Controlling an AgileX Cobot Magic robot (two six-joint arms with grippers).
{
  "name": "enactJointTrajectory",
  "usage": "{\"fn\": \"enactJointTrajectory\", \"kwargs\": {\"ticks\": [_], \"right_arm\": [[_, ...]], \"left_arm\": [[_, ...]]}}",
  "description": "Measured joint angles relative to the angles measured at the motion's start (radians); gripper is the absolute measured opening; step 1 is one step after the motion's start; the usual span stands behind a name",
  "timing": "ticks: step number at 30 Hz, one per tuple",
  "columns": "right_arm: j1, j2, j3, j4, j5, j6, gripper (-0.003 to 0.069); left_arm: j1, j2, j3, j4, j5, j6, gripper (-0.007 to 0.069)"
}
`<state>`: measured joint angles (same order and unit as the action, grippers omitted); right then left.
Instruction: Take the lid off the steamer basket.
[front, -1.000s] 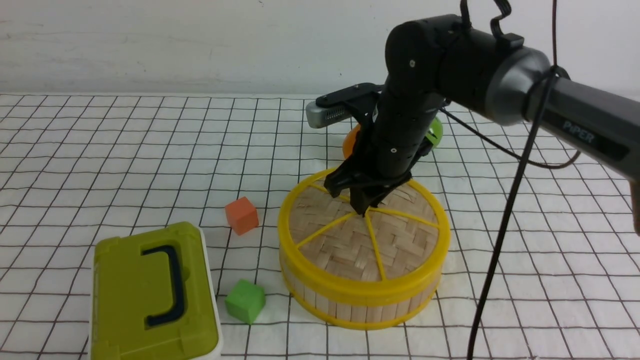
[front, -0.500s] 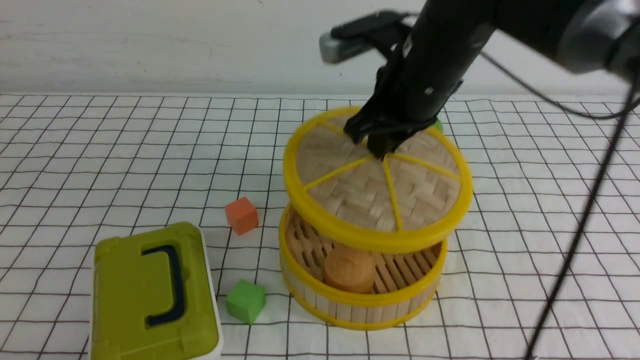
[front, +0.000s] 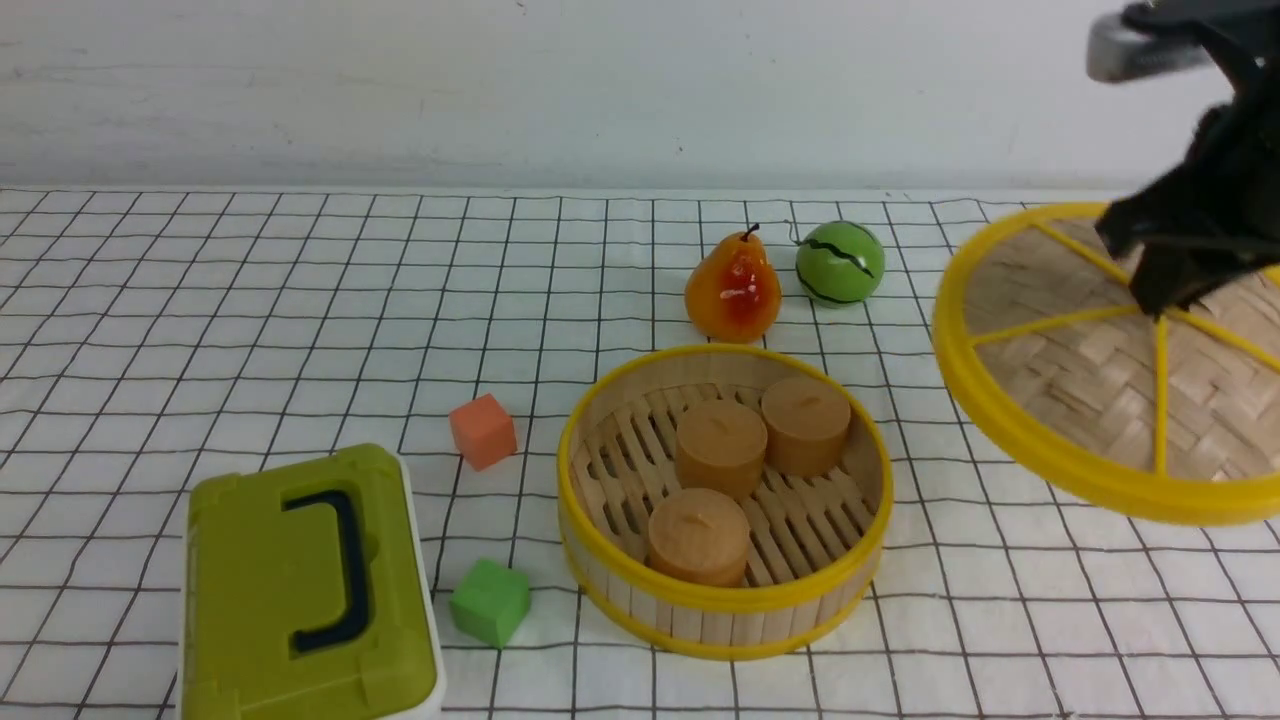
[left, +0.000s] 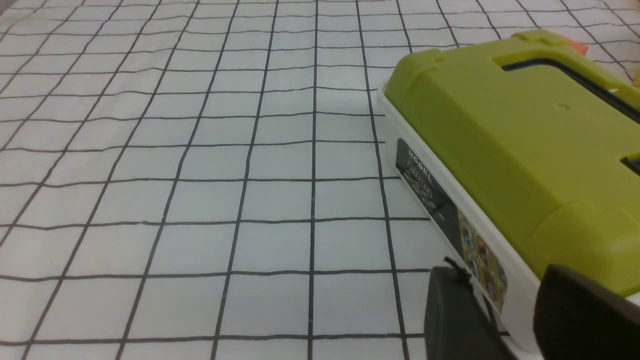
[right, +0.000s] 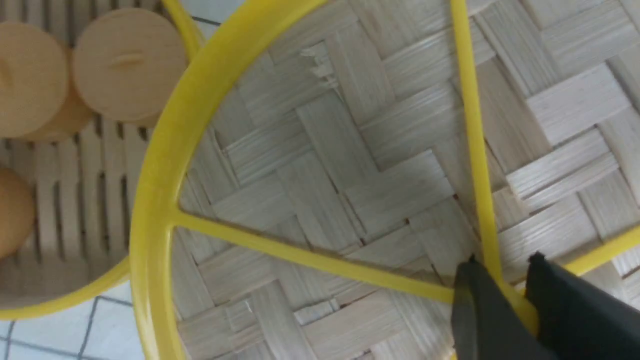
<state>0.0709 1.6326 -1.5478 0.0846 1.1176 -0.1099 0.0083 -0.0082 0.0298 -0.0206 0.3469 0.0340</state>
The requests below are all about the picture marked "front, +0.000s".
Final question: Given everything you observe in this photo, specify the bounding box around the orange yellow toy pear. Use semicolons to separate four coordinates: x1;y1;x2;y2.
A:
684;223;783;345

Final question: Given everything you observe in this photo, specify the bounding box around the green foam cube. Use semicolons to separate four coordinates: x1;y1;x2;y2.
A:
449;559;532;650

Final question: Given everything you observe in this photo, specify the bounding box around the olive green lunch box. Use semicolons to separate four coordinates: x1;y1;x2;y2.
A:
175;443;447;719

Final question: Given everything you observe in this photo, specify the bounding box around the tan cylindrical bun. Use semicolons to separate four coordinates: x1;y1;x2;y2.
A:
760;375;852;478
646;488;751;588
675;398;768;502

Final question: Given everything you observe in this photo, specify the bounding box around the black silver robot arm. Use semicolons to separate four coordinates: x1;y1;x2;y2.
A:
1085;1;1279;318

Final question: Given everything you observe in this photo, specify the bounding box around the tan cylindrical bun front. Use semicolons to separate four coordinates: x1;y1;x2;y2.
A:
646;488;751;588

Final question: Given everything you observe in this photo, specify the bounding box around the white black grid tablecloth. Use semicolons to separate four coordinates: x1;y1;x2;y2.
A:
1;188;1279;719

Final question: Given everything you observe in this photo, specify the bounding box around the orange foam cube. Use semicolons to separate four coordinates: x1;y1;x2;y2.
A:
448;393;518;471

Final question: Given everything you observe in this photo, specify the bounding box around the green toy watermelon ball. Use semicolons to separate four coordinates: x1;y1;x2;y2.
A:
795;220;886;307

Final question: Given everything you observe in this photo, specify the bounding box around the yellow bamboo steamer basket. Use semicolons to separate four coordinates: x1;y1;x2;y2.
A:
557;343;893;661

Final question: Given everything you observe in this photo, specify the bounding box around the tan cylindrical bun rear right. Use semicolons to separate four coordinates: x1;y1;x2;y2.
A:
760;375;852;478

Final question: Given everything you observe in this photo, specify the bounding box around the tan cylindrical bun rear left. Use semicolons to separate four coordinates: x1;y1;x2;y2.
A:
675;398;768;502

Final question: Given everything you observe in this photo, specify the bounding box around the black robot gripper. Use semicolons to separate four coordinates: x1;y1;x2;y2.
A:
1094;97;1279;318

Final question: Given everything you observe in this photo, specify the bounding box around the yellow woven bamboo steamer lid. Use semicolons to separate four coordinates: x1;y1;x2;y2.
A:
932;202;1279;527

